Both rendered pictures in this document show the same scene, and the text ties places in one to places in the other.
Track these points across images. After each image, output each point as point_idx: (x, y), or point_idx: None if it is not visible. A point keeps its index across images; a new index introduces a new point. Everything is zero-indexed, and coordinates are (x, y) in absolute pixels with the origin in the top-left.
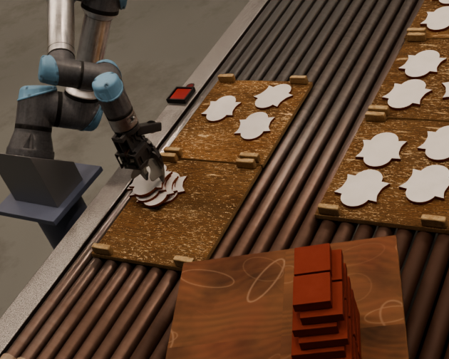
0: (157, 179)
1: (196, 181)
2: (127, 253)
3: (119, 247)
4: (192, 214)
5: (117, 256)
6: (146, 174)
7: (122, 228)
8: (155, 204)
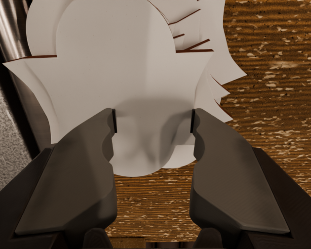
0: (166, 110)
1: (269, 7)
2: (174, 236)
3: (148, 229)
4: (287, 142)
5: (159, 241)
6: (116, 127)
7: (120, 198)
8: (186, 164)
